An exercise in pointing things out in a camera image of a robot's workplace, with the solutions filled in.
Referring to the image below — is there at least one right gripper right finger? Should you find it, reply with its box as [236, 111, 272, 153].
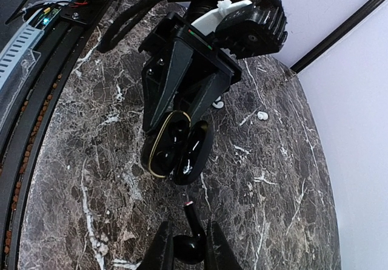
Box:
[204, 221, 242, 270]

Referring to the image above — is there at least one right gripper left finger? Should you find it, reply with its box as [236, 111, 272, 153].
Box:
[141, 221, 174, 270]

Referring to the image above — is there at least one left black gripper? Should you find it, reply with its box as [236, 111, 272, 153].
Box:
[139, 12, 242, 132]

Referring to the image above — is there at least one black earbud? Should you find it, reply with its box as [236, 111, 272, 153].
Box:
[173, 201, 207, 265]

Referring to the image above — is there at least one black charging case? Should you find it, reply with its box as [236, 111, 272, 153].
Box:
[141, 110, 214, 186]

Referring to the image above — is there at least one white earbud near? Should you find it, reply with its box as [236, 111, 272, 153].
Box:
[212, 96, 224, 109]

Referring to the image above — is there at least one white earbud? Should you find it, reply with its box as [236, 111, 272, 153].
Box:
[257, 111, 269, 121]
[212, 96, 224, 109]

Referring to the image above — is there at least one white earbud far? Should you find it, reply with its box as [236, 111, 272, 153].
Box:
[257, 111, 269, 121]

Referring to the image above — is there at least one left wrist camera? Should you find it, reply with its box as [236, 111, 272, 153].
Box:
[192, 0, 287, 59]

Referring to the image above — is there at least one left black frame post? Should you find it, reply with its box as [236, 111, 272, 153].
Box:
[291, 0, 387, 73]

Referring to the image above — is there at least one white slotted cable duct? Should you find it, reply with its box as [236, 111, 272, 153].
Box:
[1, 0, 69, 87]

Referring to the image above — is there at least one black front rail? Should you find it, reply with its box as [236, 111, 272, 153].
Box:
[1, 0, 114, 269]

